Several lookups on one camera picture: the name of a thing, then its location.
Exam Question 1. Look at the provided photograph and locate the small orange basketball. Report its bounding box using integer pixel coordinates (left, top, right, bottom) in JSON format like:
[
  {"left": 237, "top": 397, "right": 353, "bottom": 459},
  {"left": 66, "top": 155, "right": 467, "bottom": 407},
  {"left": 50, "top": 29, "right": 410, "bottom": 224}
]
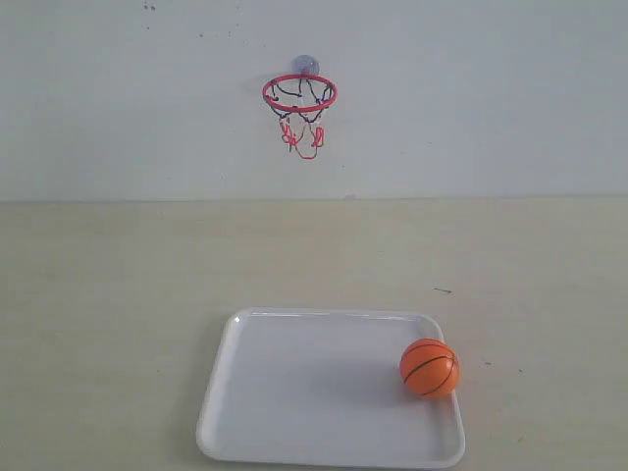
[{"left": 399, "top": 339, "right": 461, "bottom": 399}]

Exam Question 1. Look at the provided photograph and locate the clear suction cup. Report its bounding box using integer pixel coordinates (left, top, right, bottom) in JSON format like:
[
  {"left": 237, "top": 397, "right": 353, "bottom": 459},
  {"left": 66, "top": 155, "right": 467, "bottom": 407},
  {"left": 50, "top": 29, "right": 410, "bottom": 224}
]
[{"left": 291, "top": 55, "right": 320, "bottom": 76}]

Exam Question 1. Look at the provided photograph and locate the white plastic tray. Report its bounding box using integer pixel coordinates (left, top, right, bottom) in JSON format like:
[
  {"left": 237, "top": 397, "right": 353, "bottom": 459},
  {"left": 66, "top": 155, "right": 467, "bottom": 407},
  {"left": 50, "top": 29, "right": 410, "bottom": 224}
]
[{"left": 196, "top": 307, "right": 466, "bottom": 470}]

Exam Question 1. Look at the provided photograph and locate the red mini basketball hoop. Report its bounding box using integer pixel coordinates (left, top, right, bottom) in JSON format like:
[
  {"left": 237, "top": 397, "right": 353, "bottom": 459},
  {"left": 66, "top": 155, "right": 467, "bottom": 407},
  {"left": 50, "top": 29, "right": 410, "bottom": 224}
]
[{"left": 261, "top": 74, "right": 338, "bottom": 161}]

